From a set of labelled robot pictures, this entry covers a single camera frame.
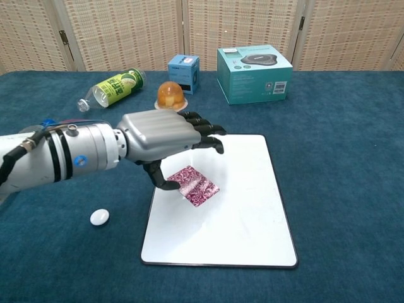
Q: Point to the dark teal tablecloth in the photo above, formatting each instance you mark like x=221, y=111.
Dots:
x=341, y=189

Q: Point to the orange jelly cup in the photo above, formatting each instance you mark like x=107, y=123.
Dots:
x=170, y=93

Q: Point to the small light blue box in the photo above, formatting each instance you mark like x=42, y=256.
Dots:
x=180, y=75

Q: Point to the clear bottle with blue label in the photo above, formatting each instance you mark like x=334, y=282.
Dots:
x=48, y=121

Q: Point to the large teal speaker box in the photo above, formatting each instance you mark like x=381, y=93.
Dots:
x=252, y=82

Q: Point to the white board with black rim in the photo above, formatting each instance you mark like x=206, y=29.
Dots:
x=236, y=227

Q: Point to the pink patterned square packet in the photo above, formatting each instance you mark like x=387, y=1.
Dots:
x=202, y=192

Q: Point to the white oval pebble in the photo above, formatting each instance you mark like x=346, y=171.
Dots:
x=99, y=217

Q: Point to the clear bottle with green label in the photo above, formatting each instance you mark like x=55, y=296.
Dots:
x=116, y=86

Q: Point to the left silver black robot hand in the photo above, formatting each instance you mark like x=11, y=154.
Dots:
x=158, y=132

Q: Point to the woven bamboo folding screen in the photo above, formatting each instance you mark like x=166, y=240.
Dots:
x=126, y=31

